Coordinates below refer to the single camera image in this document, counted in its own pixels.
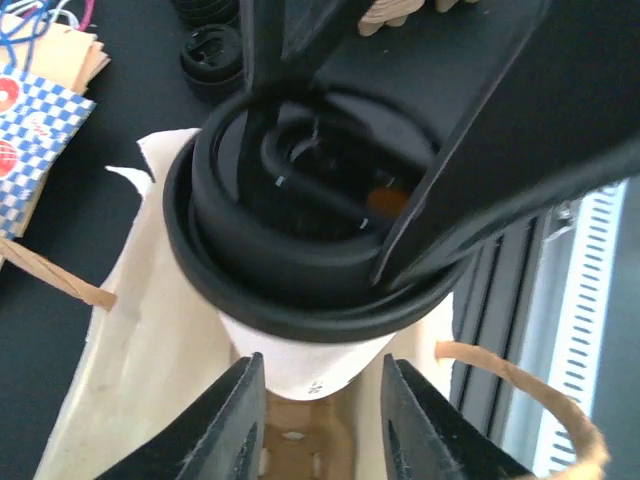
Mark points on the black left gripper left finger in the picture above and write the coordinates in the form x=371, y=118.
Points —
x=218, y=437

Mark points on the single white paper cup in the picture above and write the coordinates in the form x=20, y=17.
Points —
x=303, y=371

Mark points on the single brown cup carrier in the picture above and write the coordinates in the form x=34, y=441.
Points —
x=309, y=439

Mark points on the blue checkered paper bag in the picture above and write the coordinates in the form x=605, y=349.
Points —
x=38, y=120

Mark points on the brown flat paper bag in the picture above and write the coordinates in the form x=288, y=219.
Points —
x=63, y=55

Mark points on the light blue slotted cable duct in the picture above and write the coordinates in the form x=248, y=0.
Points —
x=564, y=336

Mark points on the tall black lid stack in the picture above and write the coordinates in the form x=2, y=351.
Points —
x=197, y=13

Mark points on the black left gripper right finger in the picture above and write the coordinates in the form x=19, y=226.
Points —
x=426, y=438

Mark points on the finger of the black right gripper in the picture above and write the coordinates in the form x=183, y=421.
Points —
x=285, y=43
x=559, y=119

